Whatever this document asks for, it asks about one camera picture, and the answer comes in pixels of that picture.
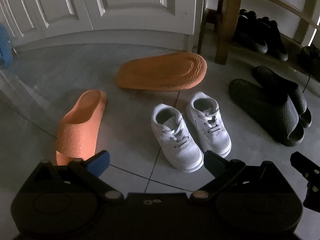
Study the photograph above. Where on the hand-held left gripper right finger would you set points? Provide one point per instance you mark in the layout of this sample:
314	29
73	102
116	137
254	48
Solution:
212	162

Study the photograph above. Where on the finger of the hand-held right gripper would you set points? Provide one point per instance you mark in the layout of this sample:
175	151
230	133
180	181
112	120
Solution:
306	167

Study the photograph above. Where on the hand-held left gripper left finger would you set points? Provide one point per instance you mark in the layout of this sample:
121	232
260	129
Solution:
100	163

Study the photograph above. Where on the orange slide sandal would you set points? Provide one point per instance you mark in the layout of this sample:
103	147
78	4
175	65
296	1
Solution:
160	72
77	130

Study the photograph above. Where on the black slide sandal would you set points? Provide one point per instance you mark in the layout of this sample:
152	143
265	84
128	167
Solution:
282	82
270	110

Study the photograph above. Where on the wooden shoe rack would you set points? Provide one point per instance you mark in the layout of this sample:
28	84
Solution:
233	17

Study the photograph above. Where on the white sneaker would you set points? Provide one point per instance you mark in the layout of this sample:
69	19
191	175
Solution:
210	130
175	140

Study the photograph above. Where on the dark lace-up shoe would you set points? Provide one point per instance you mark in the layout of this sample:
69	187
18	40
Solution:
311	57

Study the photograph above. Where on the black cleat shoe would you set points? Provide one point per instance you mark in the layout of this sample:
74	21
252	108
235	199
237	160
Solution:
250	35
276	42

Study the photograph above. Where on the blue fuzzy cloth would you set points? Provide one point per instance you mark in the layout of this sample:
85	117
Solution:
4	45

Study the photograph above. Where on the white panelled door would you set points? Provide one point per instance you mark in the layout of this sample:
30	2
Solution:
45	7
140	7

